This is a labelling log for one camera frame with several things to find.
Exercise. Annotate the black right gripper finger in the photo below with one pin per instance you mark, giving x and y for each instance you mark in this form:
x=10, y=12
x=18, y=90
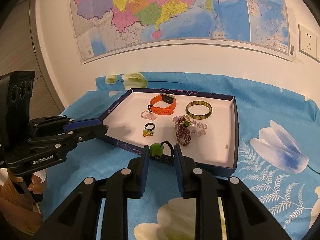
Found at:
x=90, y=132
x=77, y=216
x=223, y=204

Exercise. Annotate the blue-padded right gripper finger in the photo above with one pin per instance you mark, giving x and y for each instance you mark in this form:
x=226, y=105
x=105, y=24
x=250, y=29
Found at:
x=72, y=125

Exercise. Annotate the orange knit sleeve forearm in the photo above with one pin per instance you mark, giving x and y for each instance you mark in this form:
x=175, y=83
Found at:
x=19, y=215

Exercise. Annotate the person's left hand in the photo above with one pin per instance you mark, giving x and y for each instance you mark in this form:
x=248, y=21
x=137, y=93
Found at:
x=38, y=182

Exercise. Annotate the orange smart watch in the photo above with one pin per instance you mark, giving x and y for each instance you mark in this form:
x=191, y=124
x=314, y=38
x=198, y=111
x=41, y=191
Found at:
x=162, y=104

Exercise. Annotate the wooden door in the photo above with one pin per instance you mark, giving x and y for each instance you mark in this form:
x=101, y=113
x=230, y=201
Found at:
x=20, y=50

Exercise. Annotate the blue floral bed sheet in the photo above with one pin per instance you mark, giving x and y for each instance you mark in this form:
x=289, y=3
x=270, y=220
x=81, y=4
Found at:
x=278, y=152

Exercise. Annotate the navy white shallow box tray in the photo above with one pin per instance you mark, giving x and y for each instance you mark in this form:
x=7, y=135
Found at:
x=214, y=141

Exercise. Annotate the gold green bangle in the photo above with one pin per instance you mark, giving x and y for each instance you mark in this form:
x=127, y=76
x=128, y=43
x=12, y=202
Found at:
x=199, y=110

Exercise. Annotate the black ring yellow charm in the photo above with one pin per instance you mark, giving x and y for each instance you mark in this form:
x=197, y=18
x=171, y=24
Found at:
x=148, y=130

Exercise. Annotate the colourful wall map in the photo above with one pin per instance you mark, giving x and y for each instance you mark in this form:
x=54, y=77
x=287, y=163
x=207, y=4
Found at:
x=106, y=27

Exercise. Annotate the white wall socket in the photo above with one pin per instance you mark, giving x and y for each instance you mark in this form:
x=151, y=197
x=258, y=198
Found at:
x=308, y=43

